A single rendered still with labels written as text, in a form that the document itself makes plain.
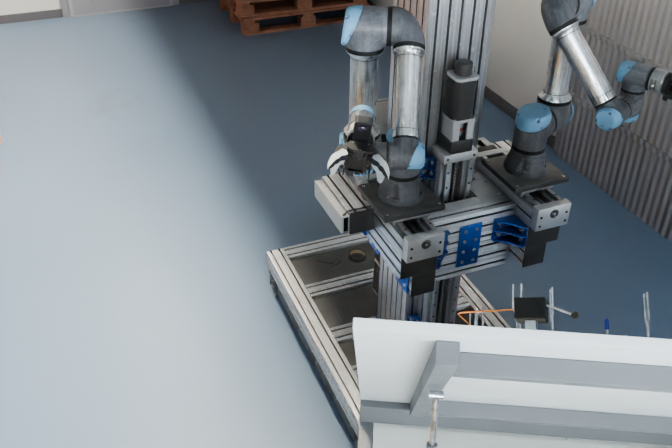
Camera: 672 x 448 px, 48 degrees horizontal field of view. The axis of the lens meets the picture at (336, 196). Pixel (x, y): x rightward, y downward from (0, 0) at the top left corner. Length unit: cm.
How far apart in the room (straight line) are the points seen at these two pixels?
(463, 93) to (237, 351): 174
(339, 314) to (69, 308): 139
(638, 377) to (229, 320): 264
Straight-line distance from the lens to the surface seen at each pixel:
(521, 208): 276
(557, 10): 252
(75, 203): 486
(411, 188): 248
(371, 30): 224
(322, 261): 380
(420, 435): 227
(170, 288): 405
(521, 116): 267
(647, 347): 132
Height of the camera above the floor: 253
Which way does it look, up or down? 33 degrees down
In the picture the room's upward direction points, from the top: 1 degrees clockwise
